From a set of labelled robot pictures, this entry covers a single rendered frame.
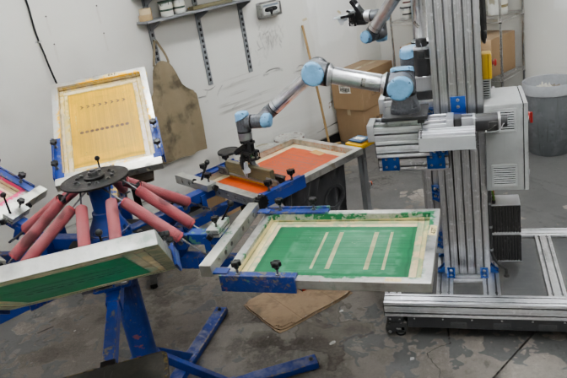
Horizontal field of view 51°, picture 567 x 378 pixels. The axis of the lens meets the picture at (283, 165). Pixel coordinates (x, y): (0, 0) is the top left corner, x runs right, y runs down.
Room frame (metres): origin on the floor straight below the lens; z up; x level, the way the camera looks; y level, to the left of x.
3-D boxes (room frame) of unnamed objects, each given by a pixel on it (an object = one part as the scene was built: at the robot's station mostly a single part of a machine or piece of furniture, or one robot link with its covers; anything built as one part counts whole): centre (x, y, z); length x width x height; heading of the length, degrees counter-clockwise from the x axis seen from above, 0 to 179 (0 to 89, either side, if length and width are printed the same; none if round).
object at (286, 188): (2.81, 0.03, 0.97); 0.30 x 0.05 x 0.07; 130
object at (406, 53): (3.37, -0.82, 1.42); 0.13 x 0.12 x 0.14; 135
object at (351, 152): (3.18, 0.02, 0.97); 0.79 x 0.58 x 0.04; 130
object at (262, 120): (3.01, 0.07, 1.30); 0.11 x 0.11 x 0.08; 72
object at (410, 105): (2.89, -0.66, 1.31); 0.15 x 0.15 x 0.10
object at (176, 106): (5.03, 0.86, 1.06); 0.53 x 0.07 x 1.05; 130
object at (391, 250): (2.19, -0.02, 1.05); 1.08 x 0.61 x 0.23; 70
